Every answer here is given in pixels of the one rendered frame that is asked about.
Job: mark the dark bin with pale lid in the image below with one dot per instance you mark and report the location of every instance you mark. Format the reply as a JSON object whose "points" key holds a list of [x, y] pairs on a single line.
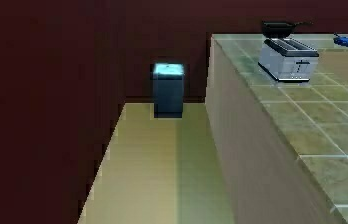
{"points": [[168, 91]]}

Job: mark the tiled kitchen counter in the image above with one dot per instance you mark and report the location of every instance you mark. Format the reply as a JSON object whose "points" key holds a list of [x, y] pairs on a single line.
{"points": [[282, 140]]}

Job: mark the silver toaster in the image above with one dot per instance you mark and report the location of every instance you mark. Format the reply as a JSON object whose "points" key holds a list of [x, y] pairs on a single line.
{"points": [[287, 61]]}

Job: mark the black frying pan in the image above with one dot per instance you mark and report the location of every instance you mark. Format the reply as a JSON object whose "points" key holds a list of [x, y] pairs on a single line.
{"points": [[277, 29]]}

